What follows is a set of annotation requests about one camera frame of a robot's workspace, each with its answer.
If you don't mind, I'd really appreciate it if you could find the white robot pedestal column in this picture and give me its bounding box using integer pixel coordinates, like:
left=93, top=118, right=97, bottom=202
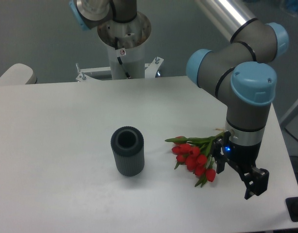
left=97, top=12, right=151, bottom=71

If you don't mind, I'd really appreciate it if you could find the dark grey ribbed vase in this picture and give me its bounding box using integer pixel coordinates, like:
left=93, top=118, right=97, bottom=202
left=110, top=126, right=144, bottom=177

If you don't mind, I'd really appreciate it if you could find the red tulip bouquet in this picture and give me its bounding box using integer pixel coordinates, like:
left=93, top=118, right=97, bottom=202
left=165, top=130, right=226, bottom=187

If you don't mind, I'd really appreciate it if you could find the black cable on pedestal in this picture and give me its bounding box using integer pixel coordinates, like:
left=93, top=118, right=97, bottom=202
left=114, top=36, right=132, bottom=79

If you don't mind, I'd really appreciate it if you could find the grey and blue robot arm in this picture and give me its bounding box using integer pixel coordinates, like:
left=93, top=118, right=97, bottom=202
left=69, top=0, right=289, bottom=199

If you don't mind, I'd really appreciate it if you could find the white furniture at right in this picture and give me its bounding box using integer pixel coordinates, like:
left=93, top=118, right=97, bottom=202
left=279, top=82, right=298, bottom=146

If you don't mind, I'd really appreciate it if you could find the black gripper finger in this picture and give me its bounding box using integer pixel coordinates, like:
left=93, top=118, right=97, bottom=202
left=228, top=160, right=269, bottom=200
left=210, top=137, right=229, bottom=174

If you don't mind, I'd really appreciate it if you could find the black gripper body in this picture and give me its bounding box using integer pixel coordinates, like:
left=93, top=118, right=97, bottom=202
left=223, top=131, right=262, bottom=172

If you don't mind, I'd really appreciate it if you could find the black box at table edge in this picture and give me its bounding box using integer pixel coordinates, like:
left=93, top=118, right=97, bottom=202
left=285, top=197, right=298, bottom=222

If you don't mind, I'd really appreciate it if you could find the white chair backrest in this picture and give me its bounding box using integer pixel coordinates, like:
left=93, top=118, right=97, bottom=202
left=0, top=63, right=37, bottom=86

